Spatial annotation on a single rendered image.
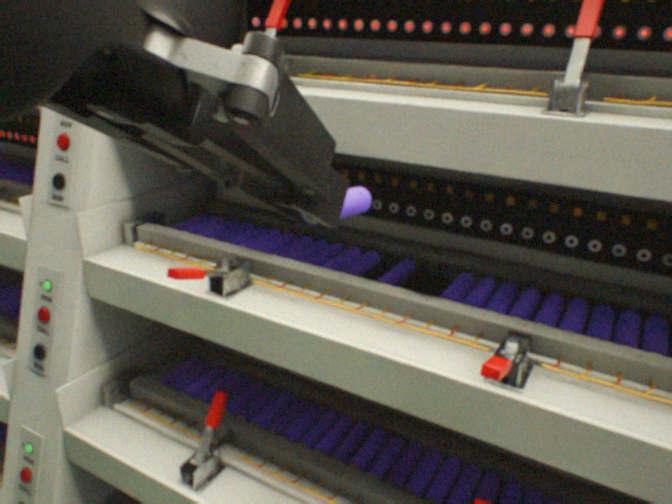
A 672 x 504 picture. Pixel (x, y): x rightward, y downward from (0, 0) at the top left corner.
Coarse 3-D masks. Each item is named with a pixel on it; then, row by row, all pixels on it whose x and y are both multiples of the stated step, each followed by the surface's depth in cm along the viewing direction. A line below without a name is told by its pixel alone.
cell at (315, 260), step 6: (330, 246) 59; (336, 246) 59; (342, 246) 60; (324, 252) 58; (330, 252) 58; (336, 252) 59; (342, 252) 60; (312, 258) 56; (318, 258) 56; (324, 258) 57; (330, 258) 58; (312, 264) 55; (318, 264) 56
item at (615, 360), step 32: (192, 256) 59; (224, 256) 57; (256, 256) 55; (320, 288) 52; (352, 288) 50; (384, 288) 49; (384, 320) 47; (416, 320) 47; (448, 320) 46; (480, 320) 44; (512, 320) 44; (544, 352) 43; (576, 352) 41; (608, 352) 40; (640, 352) 40; (608, 384) 39
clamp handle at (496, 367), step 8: (512, 344) 40; (504, 352) 40; (512, 352) 40; (488, 360) 36; (496, 360) 36; (504, 360) 36; (512, 360) 38; (488, 368) 34; (496, 368) 34; (504, 368) 35; (488, 376) 34; (496, 376) 34
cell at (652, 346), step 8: (648, 320) 46; (656, 320) 46; (664, 320) 46; (648, 328) 45; (656, 328) 45; (664, 328) 45; (648, 336) 44; (656, 336) 43; (664, 336) 44; (648, 344) 43; (656, 344) 42; (664, 344) 43; (656, 352) 41; (664, 352) 42
